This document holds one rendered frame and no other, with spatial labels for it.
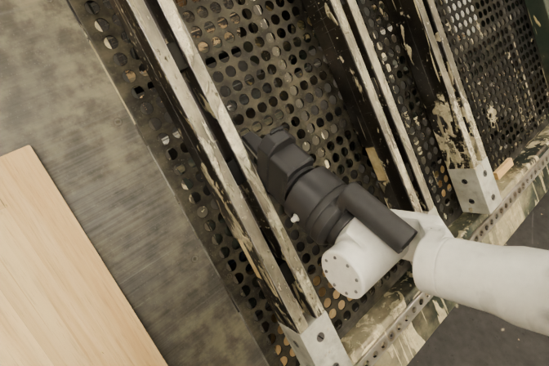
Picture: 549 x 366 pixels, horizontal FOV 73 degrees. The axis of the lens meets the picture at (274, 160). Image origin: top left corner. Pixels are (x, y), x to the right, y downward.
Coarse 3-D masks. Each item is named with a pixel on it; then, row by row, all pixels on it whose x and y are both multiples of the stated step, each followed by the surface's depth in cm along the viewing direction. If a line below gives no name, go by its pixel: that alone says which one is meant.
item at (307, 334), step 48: (144, 0) 52; (144, 48) 51; (192, 48) 52; (192, 96) 52; (192, 144) 55; (240, 144) 55; (240, 192) 55; (288, 240) 59; (288, 288) 58; (288, 336) 64; (336, 336) 63
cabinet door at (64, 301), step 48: (0, 192) 44; (48, 192) 47; (0, 240) 44; (48, 240) 47; (0, 288) 44; (48, 288) 47; (96, 288) 49; (0, 336) 44; (48, 336) 47; (96, 336) 49; (144, 336) 52
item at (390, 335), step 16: (544, 160) 105; (528, 176) 100; (512, 192) 96; (496, 208) 92; (480, 224) 89; (480, 240) 88; (416, 304) 76; (400, 320) 73; (384, 336) 71; (368, 352) 69; (384, 352) 70
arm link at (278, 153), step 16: (272, 144) 51; (288, 144) 53; (272, 160) 52; (288, 160) 51; (304, 160) 51; (272, 176) 54; (288, 176) 50; (304, 176) 49; (320, 176) 49; (336, 176) 51; (272, 192) 56; (288, 192) 52; (304, 192) 49; (320, 192) 48; (288, 208) 50; (304, 208) 48; (304, 224) 49
